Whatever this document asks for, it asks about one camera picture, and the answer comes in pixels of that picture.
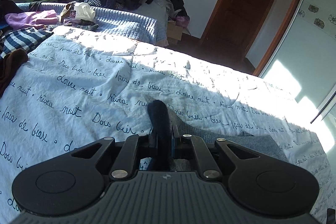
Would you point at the navy and grey knit sweater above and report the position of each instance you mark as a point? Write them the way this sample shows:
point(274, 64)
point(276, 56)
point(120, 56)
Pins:
point(160, 121)

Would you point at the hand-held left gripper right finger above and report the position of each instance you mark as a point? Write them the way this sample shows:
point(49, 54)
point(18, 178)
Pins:
point(178, 142)

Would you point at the grey sheet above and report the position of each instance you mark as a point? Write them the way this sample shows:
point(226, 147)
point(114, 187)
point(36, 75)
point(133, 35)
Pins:
point(160, 6)

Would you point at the blue quilted bedspread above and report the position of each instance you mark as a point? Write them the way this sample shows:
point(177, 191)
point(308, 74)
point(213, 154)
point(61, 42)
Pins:
point(123, 24)

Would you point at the dark crumpled garment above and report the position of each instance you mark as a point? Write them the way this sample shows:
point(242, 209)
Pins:
point(8, 6)

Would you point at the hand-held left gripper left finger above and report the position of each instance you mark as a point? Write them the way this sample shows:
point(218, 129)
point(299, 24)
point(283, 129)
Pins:
point(144, 142)

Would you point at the cardboard box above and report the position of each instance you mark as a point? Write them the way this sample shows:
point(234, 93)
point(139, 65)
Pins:
point(174, 33)

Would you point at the purple garment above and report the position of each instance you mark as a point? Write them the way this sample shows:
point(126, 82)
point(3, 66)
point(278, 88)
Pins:
point(29, 18)

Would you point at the white script-printed blanket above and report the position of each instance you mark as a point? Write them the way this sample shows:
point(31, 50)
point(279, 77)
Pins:
point(78, 82)

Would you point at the brown paper bag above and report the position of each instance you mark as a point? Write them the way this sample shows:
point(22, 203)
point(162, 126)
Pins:
point(67, 12)

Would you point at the plaid cloth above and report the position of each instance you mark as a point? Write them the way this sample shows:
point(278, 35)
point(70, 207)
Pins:
point(84, 25)

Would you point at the navy and white striped cloth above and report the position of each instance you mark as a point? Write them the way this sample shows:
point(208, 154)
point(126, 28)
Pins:
point(21, 39)

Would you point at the purple bag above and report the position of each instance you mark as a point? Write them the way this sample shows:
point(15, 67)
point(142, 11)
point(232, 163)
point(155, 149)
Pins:
point(182, 21)

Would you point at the white wardrobe door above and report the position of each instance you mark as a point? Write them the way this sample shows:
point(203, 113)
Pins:
point(315, 56)

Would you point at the wooden door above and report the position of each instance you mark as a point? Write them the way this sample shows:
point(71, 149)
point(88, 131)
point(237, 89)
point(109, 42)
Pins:
point(252, 3)

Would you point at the brown garment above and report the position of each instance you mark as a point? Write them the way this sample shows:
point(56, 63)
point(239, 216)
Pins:
point(13, 61)

